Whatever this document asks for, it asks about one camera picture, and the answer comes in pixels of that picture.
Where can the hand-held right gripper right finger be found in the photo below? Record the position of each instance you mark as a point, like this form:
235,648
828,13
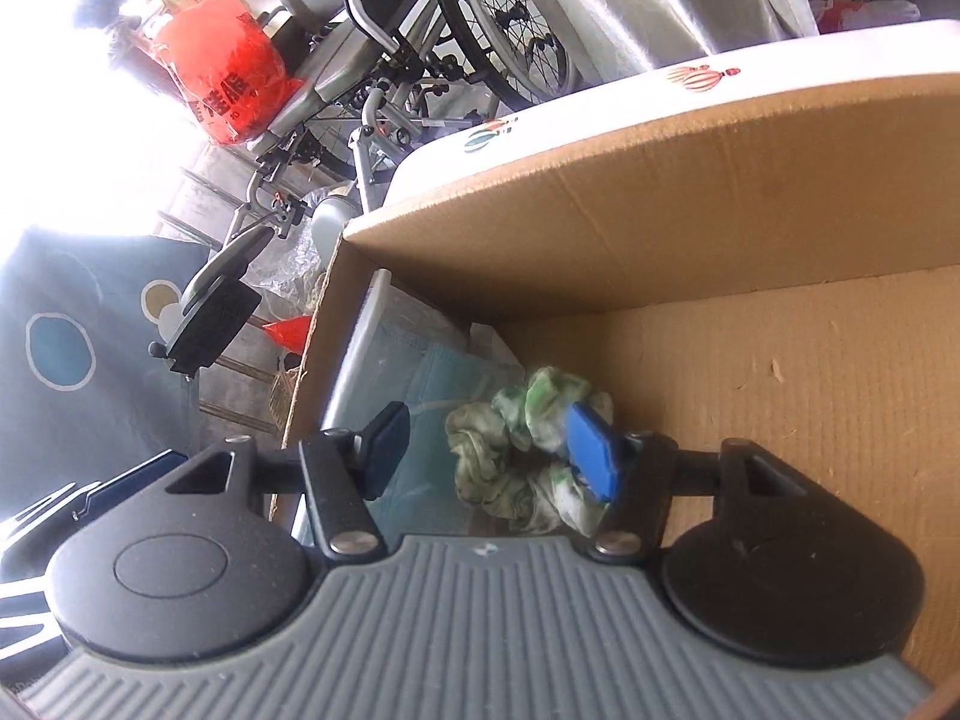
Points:
592,457

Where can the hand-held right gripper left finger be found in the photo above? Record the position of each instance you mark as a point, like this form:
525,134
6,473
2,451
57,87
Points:
386,436

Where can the green white fabric scrunchie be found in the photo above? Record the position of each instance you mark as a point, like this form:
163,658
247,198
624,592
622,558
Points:
487,457

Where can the brown cardboard box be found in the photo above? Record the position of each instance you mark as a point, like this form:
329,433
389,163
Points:
675,202

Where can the clear plastic storage container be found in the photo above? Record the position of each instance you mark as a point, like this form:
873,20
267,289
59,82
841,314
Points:
420,382

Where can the small orange plastic bag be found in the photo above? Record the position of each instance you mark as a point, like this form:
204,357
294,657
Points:
289,331

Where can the crumpled clear plastic bag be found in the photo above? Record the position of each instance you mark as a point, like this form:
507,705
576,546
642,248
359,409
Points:
292,270

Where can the silver metal pot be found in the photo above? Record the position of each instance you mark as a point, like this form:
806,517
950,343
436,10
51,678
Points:
330,221

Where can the dark blue dotted cloth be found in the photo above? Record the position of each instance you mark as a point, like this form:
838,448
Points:
75,405

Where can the white balloon print table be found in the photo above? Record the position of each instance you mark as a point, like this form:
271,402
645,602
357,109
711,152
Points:
600,101

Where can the grey folding wheelchair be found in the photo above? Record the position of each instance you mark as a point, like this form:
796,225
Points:
375,52

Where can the silver grey curtain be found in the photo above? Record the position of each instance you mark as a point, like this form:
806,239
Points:
637,0

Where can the white bag with red contents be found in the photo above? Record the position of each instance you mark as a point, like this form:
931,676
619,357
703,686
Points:
862,15

